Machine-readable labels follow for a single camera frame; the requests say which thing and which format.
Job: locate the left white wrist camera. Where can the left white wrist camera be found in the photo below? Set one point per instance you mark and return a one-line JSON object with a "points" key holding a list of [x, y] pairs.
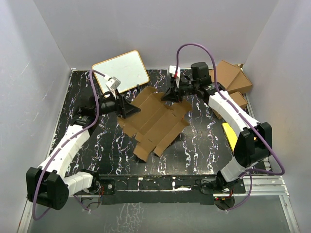
{"points": [[112, 83]]}

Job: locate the aluminium rail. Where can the aluminium rail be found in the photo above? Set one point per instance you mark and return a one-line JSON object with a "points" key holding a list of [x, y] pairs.
{"points": [[258, 185]]}

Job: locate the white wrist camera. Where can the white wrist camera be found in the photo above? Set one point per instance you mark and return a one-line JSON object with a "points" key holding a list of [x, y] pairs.
{"points": [[112, 83], [174, 73]]}

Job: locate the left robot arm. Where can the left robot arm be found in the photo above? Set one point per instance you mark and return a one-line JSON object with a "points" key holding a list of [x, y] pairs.
{"points": [[78, 132]]}

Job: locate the cardboard box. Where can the cardboard box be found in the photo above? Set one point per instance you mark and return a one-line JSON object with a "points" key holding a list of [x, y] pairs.
{"points": [[226, 73], [239, 99], [240, 82], [157, 125]]}

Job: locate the black base frame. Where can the black base frame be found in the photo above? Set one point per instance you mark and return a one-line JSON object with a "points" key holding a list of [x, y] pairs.
{"points": [[200, 189]]}

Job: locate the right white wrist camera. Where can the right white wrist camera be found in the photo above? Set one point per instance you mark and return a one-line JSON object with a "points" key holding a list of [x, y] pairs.
{"points": [[174, 73]]}

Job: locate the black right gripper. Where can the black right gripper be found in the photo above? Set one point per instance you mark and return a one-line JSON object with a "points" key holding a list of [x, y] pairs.
{"points": [[171, 94]]}

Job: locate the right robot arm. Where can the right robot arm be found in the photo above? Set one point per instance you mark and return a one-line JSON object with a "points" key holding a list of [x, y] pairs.
{"points": [[254, 139]]}

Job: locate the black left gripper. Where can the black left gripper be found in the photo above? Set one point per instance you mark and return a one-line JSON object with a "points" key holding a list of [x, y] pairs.
{"points": [[124, 108]]}

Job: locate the yellow booklet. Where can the yellow booklet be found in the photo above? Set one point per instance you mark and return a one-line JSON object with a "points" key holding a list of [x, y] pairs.
{"points": [[230, 134]]}

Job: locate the whiteboard with orange frame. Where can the whiteboard with orange frame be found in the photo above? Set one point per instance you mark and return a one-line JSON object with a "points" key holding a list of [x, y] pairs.
{"points": [[128, 68]]}

